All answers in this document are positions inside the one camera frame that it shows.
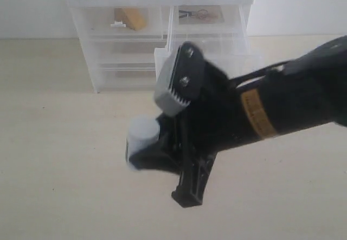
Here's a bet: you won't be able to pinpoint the clear wide drawer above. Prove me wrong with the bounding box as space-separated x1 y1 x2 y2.
92 41 166 64
91 63 156 91

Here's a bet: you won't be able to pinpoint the white pill bottle teal label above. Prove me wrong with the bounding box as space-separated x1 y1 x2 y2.
125 115 160 170

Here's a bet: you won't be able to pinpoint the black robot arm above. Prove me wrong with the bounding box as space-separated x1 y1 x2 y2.
126 36 346 208

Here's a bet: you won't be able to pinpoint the clear middle wide drawer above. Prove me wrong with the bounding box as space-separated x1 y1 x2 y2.
92 41 166 64

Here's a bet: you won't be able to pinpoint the clear bottom wide drawer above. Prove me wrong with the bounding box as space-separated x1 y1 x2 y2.
91 63 156 91

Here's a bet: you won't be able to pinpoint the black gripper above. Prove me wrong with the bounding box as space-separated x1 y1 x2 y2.
130 62 260 207

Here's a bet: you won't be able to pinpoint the white plastic drawer cabinet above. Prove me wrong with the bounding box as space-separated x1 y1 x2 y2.
67 0 260 93

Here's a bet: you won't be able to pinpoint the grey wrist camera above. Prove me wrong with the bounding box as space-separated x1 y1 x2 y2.
154 41 205 117

